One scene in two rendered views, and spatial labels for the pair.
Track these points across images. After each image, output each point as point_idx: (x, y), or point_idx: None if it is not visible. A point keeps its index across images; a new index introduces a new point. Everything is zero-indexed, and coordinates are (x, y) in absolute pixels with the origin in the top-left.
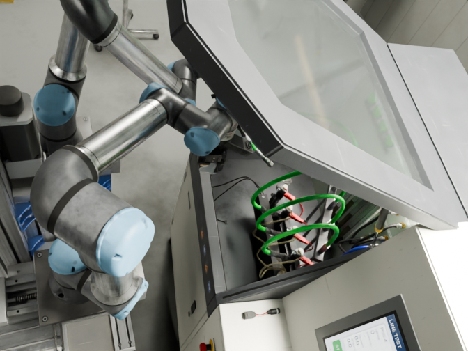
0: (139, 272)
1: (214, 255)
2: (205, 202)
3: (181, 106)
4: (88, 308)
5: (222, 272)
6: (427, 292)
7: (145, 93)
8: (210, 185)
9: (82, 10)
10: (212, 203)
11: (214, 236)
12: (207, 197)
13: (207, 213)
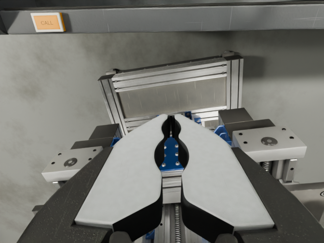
0: (276, 153)
1: (271, 20)
2: (151, 28)
3: None
4: (315, 214)
5: (313, 6)
6: None
7: None
8: (110, 9)
9: None
10: (153, 11)
11: (231, 15)
12: (140, 20)
13: (177, 26)
